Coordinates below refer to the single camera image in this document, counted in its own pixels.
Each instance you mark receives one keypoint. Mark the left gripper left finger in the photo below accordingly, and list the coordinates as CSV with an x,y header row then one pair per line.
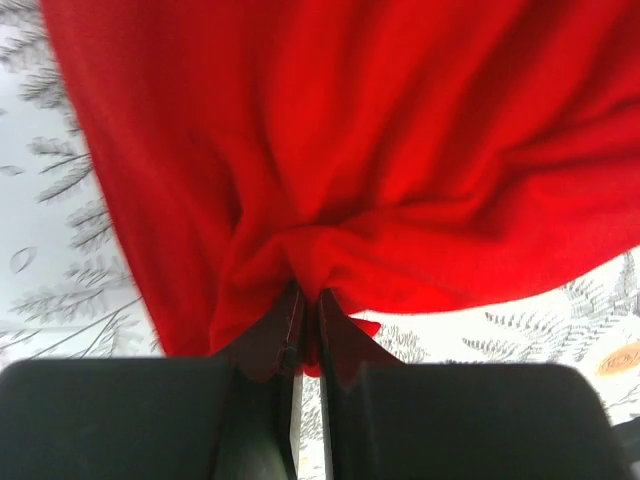
x,y
232,415

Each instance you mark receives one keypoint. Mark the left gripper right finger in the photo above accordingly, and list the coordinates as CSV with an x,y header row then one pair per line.
x,y
385,419

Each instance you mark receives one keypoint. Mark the red t shirt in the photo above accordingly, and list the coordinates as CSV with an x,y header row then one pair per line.
x,y
411,156

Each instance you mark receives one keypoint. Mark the floral patterned table mat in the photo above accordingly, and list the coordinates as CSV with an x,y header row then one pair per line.
x,y
67,291

